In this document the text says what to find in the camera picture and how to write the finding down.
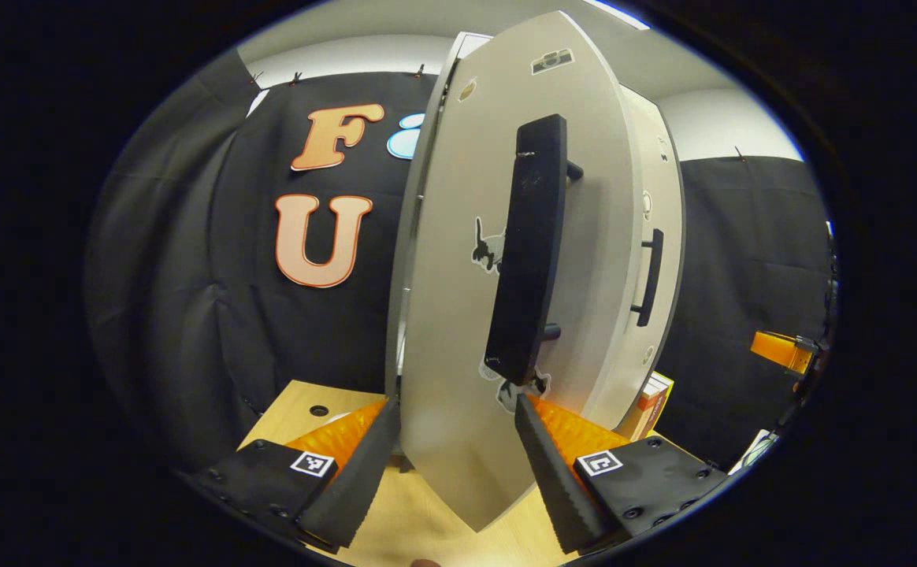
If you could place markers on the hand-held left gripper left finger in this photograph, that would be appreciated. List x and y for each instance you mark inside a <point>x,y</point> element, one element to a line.
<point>364,480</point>

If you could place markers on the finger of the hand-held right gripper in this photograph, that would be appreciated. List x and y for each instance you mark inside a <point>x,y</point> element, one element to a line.
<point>777,350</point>

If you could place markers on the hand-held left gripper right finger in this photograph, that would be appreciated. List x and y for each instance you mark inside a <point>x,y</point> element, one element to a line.
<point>553,480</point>

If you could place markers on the white cabinet door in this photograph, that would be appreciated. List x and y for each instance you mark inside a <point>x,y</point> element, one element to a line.
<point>624,370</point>
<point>451,315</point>

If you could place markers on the white shoe cabinet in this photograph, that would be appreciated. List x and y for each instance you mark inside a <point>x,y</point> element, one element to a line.
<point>394,331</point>

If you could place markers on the black backdrop cloth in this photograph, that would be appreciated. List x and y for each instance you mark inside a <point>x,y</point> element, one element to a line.
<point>191,315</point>
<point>726,276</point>

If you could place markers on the white flat packet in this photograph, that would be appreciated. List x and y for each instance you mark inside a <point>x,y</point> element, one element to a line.
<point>754,453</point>

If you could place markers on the orange white carton box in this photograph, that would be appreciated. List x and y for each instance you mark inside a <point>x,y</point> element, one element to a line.
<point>651,394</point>

